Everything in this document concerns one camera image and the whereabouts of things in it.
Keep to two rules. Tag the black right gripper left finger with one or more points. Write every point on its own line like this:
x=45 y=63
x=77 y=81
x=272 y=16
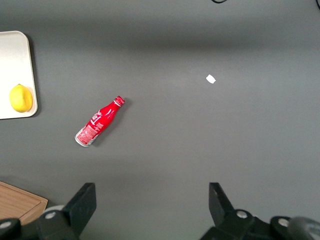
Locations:
x=80 y=207

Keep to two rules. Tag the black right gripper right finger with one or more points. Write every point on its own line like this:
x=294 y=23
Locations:
x=222 y=212

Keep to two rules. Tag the beige plastic tray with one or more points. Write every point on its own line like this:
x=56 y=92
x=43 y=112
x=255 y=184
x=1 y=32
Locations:
x=15 y=65

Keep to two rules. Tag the wooden drawer cabinet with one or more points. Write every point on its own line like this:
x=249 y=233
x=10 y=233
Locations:
x=17 y=202

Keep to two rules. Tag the red cola bottle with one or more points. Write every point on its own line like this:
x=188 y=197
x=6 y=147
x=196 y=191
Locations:
x=97 y=123

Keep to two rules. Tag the yellow lemon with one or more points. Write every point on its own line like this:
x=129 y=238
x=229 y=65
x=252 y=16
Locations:
x=21 y=98

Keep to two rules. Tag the small white paper scrap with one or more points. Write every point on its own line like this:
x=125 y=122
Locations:
x=210 y=79

